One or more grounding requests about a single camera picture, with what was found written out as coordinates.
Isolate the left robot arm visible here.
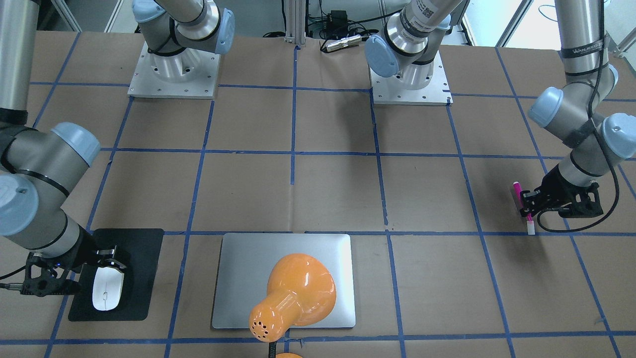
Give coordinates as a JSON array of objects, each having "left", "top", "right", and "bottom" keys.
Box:
[{"left": 364, "top": 0, "right": 635, "bottom": 218}]

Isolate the pink highlighter pen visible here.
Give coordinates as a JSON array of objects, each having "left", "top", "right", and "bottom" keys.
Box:
[{"left": 512, "top": 181, "right": 534, "bottom": 223}]

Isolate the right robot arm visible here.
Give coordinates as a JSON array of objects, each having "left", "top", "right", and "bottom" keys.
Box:
[{"left": 1, "top": 0, "right": 236, "bottom": 297}]

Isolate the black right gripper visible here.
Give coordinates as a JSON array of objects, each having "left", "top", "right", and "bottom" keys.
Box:
[{"left": 20, "top": 234, "right": 128, "bottom": 297}]

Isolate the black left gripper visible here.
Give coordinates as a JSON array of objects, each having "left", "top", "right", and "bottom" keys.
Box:
[{"left": 522, "top": 166, "right": 604, "bottom": 218}]

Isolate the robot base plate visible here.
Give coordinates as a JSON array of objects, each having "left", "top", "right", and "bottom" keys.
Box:
[
  {"left": 127, "top": 44, "right": 221, "bottom": 100},
  {"left": 369, "top": 53, "right": 454, "bottom": 106}
]

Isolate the white computer mouse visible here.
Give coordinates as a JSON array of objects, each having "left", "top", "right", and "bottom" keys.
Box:
[{"left": 91, "top": 268, "right": 125, "bottom": 311}]

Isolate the black mousepad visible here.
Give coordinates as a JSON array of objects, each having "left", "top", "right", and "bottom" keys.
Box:
[{"left": 68, "top": 228, "right": 164, "bottom": 322}]

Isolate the aluminium frame post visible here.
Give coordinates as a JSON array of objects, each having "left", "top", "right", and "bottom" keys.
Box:
[{"left": 282, "top": 0, "right": 308, "bottom": 48}]

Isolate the orange desk lamp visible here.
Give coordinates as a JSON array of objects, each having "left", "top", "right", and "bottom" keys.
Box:
[{"left": 248, "top": 253, "right": 337, "bottom": 358}]

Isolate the silver cylinder connector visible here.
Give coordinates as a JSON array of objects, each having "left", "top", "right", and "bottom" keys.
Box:
[{"left": 320, "top": 35, "right": 363, "bottom": 54}]

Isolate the silver laptop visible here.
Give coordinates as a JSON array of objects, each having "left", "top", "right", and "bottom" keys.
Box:
[{"left": 211, "top": 233, "right": 356, "bottom": 335}]

